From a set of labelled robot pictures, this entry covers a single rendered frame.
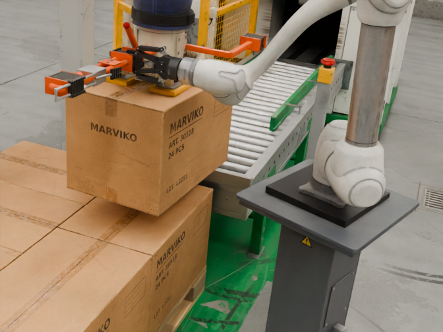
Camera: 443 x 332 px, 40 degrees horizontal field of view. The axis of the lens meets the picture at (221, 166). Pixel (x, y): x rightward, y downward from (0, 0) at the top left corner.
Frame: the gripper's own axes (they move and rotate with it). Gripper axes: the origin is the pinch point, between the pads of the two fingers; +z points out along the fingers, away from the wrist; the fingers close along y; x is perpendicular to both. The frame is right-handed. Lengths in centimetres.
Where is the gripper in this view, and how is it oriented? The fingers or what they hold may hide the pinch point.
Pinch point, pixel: (126, 59)
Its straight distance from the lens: 211.5
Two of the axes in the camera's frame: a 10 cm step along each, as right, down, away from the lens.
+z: -9.3, -2.2, 2.9
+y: -0.8, 9.0, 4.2
